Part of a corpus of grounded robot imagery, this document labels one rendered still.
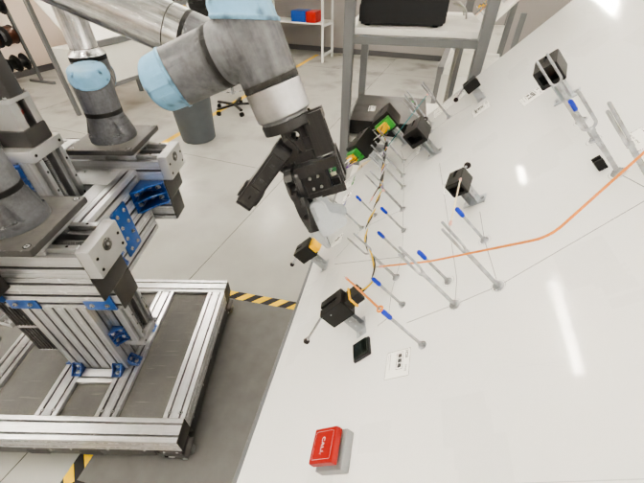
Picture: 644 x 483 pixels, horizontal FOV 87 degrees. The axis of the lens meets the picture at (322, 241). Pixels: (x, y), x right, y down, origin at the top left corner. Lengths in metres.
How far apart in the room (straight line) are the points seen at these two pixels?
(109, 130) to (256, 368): 1.27
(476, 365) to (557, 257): 0.18
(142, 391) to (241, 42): 1.56
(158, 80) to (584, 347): 0.58
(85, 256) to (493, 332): 0.87
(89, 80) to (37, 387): 1.33
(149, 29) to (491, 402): 0.68
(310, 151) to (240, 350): 1.62
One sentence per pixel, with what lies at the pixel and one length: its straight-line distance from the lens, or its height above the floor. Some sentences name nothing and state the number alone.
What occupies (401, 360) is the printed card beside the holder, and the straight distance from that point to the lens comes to 0.59.
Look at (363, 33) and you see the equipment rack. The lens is 1.41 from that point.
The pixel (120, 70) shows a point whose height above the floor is 0.51.
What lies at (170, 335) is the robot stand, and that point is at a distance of 1.90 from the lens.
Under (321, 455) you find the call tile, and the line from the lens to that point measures 0.58.
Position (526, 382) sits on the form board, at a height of 1.29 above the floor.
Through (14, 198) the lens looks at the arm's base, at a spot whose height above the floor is 1.24.
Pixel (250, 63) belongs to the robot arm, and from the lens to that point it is 0.46.
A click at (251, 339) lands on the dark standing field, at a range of 2.02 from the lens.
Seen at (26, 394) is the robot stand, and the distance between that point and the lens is 2.05.
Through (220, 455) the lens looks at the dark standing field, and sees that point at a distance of 1.79.
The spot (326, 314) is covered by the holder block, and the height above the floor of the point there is 1.13.
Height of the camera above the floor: 1.66
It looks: 41 degrees down
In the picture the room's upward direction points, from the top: straight up
